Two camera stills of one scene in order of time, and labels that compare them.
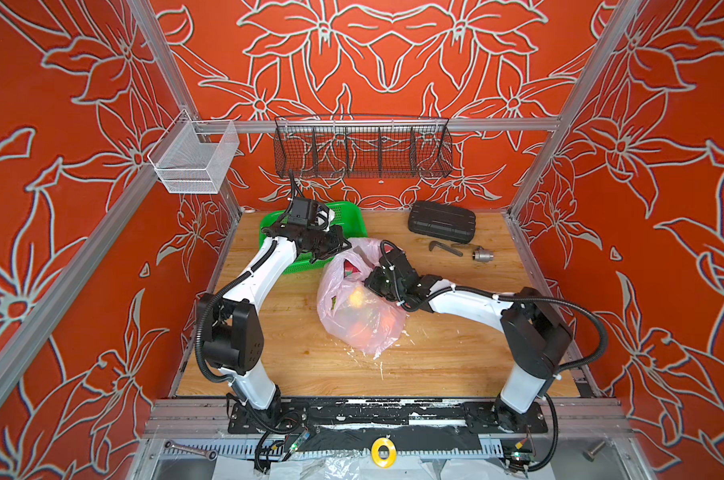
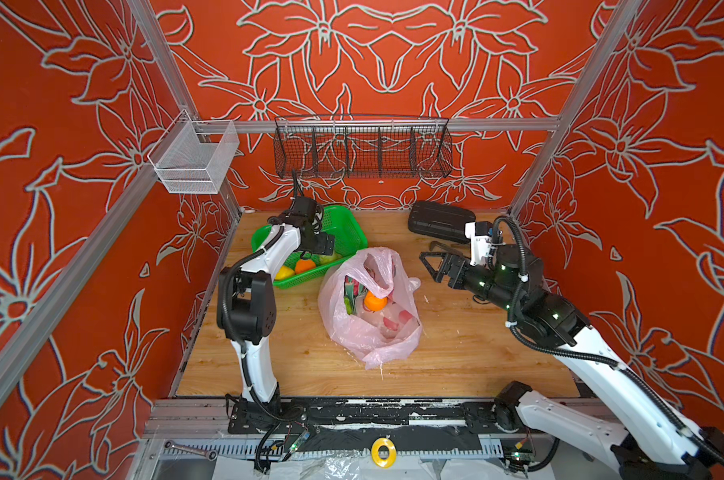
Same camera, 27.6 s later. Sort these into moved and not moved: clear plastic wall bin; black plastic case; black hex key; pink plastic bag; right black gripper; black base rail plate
Moved: right black gripper; pink plastic bag
Not moved: black hex key; black plastic case; black base rail plate; clear plastic wall bin
